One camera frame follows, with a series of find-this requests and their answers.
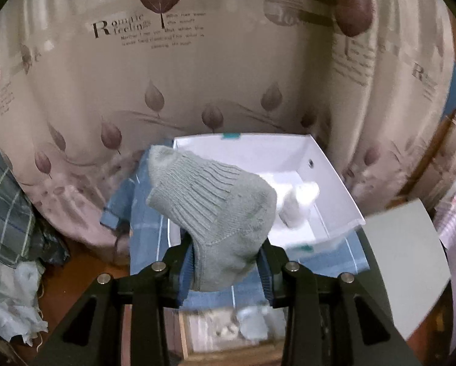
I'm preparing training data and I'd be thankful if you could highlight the white sock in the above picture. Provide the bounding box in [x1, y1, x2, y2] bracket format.
[276, 181, 322, 230]

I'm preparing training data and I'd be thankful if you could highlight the grey sock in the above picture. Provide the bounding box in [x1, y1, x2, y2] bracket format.
[146, 144, 278, 292]

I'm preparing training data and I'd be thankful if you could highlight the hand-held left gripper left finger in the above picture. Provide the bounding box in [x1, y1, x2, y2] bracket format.
[41, 232, 196, 366]

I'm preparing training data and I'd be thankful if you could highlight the leaf print curtain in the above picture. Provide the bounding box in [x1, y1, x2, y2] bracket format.
[0, 0, 456, 267]

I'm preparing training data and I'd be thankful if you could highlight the white crumpled cloth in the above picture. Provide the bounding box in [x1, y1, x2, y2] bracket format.
[0, 253, 49, 346]

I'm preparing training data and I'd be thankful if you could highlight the blue cloth with white lines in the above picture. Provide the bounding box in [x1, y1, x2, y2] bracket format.
[99, 147, 369, 311]

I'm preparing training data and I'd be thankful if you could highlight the white shoe box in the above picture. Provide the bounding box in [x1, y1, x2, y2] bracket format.
[169, 131, 366, 254]

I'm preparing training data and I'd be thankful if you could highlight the white shoe box lid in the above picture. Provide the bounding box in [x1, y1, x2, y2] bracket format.
[361, 198, 453, 342]

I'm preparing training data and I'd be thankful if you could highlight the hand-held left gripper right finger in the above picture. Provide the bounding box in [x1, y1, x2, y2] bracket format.
[256, 240, 421, 366]

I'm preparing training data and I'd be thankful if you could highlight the plaid quilt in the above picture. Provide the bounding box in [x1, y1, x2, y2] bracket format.
[0, 127, 36, 264]

